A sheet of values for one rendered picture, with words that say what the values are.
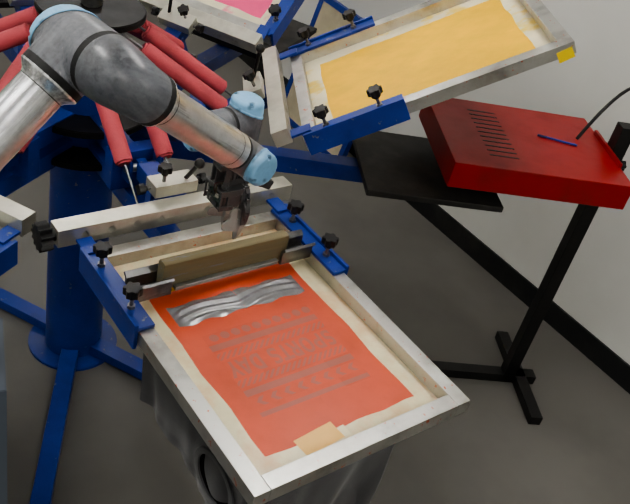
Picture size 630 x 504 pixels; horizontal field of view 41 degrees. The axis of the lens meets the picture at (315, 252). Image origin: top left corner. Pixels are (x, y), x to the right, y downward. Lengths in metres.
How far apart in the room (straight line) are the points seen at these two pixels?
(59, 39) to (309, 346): 0.93
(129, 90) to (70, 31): 0.14
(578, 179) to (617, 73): 0.92
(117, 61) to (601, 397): 2.83
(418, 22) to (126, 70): 1.64
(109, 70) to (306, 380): 0.86
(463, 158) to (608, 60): 1.15
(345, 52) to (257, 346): 1.24
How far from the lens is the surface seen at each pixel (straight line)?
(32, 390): 3.11
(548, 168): 2.75
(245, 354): 1.92
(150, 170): 2.32
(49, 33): 1.47
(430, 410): 1.88
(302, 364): 1.93
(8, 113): 1.46
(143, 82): 1.39
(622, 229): 3.68
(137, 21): 2.48
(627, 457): 3.58
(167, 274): 1.98
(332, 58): 2.85
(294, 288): 2.13
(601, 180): 2.81
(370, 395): 1.91
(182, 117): 1.47
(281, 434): 1.78
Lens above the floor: 2.28
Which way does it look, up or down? 35 degrees down
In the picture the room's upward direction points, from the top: 15 degrees clockwise
